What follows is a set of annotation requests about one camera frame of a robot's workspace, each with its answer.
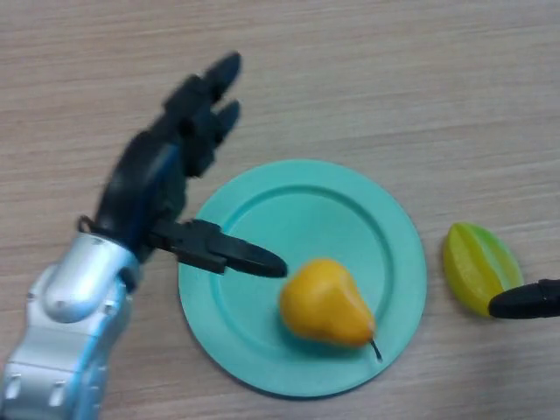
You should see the yellow pear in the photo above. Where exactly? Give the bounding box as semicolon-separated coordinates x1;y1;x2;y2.
279;257;384;363

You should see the yellow green starfruit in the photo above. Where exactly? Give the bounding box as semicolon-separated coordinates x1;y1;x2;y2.
443;221;525;317

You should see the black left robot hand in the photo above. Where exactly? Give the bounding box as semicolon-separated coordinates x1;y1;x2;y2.
94;51;289;279

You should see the green round plate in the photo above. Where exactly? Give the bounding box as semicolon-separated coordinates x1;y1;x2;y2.
178;158;428;399

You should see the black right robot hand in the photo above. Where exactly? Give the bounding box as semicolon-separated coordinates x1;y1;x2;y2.
487;278;560;320

